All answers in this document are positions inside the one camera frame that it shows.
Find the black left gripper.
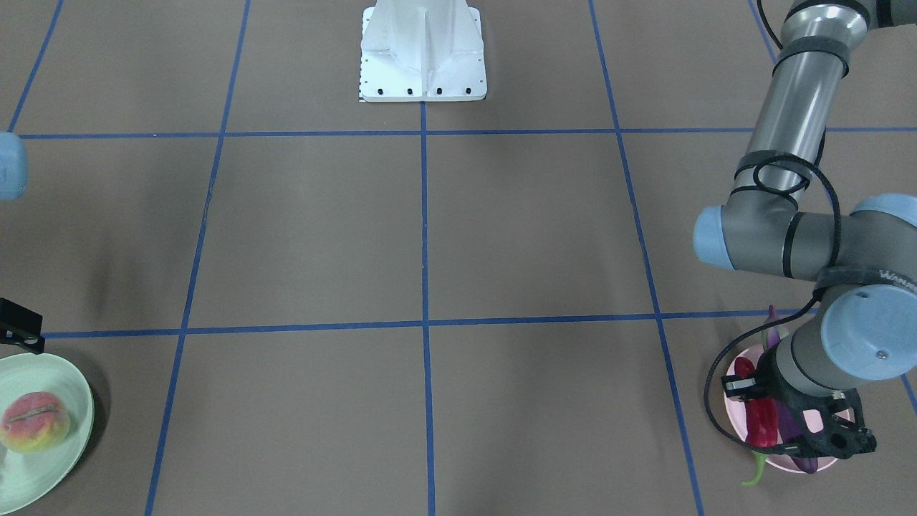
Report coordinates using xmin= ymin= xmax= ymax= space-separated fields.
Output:
xmin=721 ymin=350 xmax=864 ymax=449

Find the red chili pepper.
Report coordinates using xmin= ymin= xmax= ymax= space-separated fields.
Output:
xmin=741 ymin=396 xmax=779 ymax=487

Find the purple eggplant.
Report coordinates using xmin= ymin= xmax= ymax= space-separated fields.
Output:
xmin=764 ymin=325 xmax=818 ymax=474

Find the yellow pink peach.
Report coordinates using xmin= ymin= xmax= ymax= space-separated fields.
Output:
xmin=1 ymin=391 xmax=71 ymax=454

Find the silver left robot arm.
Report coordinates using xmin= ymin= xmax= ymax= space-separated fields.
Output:
xmin=693 ymin=1 xmax=916 ymax=459

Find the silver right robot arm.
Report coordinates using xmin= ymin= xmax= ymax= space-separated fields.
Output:
xmin=1 ymin=132 xmax=46 ymax=355

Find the pink plate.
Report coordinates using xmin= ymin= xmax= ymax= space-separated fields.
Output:
xmin=724 ymin=344 xmax=838 ymax=474

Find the green plate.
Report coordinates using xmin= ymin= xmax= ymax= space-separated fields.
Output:
xmin=1 ymin=353 xmax=95 ymax=515

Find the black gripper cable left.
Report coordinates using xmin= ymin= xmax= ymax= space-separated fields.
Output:
xmin=702 ymin=156 xmax=842 ymax=449

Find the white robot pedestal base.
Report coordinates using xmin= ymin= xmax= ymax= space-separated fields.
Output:
xmin=358 ymin=1 xmax=488 ymax=102

